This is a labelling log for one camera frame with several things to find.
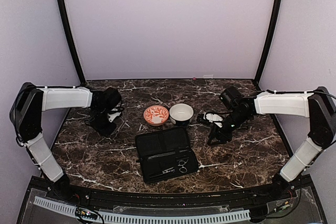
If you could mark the black frame post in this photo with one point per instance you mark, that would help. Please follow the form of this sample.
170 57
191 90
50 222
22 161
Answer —
70 41
268 41

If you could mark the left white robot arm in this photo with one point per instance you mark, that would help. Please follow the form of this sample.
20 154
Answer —
31 101

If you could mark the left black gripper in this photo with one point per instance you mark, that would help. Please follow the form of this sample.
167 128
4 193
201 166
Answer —
106 131

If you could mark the silver thinning scissors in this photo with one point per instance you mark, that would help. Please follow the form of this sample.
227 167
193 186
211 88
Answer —
181 167

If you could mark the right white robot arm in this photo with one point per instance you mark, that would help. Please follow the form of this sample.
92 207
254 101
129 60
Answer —
309 114

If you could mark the right black frame post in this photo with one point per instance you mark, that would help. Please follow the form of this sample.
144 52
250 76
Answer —
268 41

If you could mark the black zippered tool case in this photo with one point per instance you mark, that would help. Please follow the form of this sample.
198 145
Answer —
160 150

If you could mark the orange patterned bowl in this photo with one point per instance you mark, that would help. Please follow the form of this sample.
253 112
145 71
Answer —
156 115

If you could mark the left black frame post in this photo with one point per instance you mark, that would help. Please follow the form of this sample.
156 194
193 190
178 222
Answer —
70 41

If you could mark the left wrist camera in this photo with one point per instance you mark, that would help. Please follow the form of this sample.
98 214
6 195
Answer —
111 98

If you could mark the white slotted cable duct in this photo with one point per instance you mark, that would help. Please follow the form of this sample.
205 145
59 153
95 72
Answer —
139 215

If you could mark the black front rail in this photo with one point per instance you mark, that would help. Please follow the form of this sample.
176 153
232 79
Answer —
108 198

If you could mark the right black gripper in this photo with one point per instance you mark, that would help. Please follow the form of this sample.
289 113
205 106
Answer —
224 137

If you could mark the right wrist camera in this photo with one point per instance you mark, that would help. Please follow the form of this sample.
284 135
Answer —
230 97

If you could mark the white and blue bowl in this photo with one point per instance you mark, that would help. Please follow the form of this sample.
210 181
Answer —
181 114

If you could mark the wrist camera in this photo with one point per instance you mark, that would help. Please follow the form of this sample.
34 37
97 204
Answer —
230 97
111 98

